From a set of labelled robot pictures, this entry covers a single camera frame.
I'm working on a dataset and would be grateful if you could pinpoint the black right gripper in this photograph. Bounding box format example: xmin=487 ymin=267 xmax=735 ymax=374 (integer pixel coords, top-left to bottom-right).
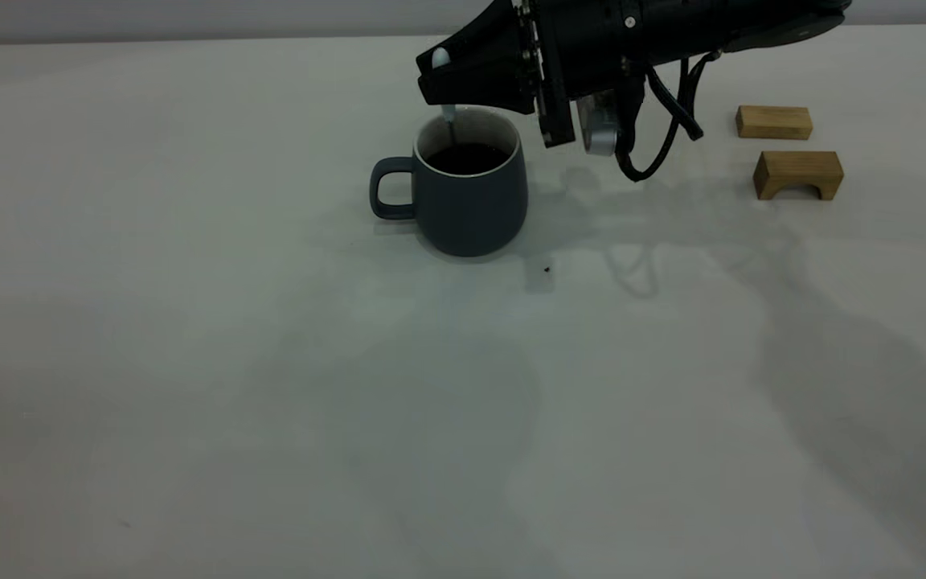
xmin=417 ymin=0 xmax=650 ymax=150

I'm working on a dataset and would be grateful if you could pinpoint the grey spoon with white handle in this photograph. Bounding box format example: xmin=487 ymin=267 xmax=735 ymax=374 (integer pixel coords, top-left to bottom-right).
xmin=431 ymin=47 xmax=457 ymax=147

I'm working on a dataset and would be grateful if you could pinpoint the dark coffee liquid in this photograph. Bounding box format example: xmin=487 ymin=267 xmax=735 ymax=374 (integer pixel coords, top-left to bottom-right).
xmin=427 ymin=143 xmax=510 ymax=176

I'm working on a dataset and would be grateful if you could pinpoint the dark grey ceramic cup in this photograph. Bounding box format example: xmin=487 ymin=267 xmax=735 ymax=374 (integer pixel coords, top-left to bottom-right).
xmin=369 ymin=107 xmax=529 ymax=258

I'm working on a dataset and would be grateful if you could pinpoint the flat rectangular wooden block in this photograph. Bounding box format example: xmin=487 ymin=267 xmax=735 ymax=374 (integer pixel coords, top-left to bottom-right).
xmin=735 ymin=105 xmax=813 ymax=142

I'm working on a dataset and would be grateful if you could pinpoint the arched wooden block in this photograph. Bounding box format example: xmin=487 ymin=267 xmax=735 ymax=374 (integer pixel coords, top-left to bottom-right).
xmin=753 ymin=150 xmax=844 ymax=201

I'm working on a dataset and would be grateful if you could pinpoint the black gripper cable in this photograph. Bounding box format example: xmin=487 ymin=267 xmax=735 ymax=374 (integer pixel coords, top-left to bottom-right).
xmin=614 ymin=50 xmax=710 ymax=183

